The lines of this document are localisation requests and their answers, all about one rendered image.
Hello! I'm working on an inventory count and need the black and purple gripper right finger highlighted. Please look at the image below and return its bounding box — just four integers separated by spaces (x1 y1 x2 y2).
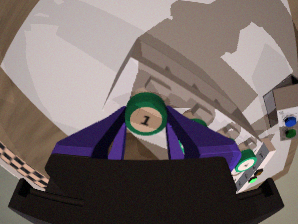
165 105 242 172

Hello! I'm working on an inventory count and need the grey flat mat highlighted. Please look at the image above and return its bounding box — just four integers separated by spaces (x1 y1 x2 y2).
0 0 298 190

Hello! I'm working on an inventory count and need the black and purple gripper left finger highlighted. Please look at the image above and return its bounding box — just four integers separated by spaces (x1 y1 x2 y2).
51 106 127 160

